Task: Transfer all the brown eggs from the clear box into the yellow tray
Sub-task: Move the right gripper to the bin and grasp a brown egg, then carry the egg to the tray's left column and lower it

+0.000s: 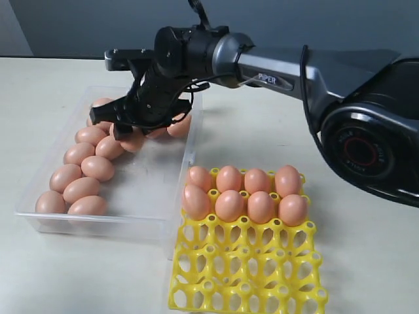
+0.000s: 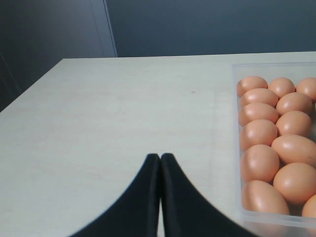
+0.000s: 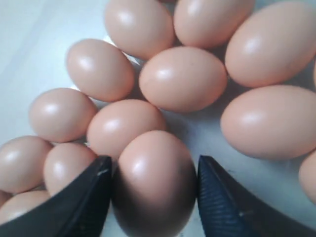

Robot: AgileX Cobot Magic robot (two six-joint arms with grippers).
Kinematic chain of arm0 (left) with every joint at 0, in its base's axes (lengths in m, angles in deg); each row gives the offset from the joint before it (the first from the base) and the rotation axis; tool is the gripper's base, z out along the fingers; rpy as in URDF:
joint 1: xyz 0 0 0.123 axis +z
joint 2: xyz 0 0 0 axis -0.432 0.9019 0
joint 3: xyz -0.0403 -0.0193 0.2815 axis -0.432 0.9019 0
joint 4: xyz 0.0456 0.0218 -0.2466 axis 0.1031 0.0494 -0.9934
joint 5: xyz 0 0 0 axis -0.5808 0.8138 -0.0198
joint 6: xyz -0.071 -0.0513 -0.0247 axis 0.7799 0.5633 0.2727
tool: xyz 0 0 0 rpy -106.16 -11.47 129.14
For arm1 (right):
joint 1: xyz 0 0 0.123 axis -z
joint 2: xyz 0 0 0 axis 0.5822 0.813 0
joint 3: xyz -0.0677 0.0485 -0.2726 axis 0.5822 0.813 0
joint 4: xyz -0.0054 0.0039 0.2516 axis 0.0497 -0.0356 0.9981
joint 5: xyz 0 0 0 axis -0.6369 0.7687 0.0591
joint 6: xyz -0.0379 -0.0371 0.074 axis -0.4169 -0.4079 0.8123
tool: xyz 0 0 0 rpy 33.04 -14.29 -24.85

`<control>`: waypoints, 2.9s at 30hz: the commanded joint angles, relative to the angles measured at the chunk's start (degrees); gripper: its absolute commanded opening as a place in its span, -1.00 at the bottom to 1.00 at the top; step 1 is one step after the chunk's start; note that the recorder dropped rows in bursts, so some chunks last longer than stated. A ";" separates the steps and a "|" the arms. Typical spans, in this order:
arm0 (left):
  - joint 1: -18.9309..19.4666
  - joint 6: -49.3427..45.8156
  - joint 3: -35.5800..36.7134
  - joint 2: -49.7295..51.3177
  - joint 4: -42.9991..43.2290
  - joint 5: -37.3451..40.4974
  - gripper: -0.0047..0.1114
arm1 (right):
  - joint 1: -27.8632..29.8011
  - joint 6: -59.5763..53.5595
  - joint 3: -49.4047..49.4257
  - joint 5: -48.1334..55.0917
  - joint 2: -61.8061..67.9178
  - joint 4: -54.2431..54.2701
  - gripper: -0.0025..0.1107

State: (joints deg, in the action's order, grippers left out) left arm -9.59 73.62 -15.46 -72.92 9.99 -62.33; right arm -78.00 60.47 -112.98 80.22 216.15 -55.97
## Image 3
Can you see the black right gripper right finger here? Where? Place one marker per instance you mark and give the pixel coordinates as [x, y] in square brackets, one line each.
[227, 209]

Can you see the brown egg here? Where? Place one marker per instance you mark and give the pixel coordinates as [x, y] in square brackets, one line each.
[307, 176]
[21, 163]
[155, 186]
[64, 163]
[140, 28]
[118, 123]
[273, 44]
[61, 115]
[314, 74]
[22, 203]
[100, 70]
[273, 122]
[183, 79]
[209, 23]
[4, 197]

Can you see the clear plastic egg bin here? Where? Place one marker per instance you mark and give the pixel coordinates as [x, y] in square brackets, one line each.
[34, 38]

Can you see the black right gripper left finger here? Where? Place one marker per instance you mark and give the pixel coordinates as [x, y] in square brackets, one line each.
[79, 210]

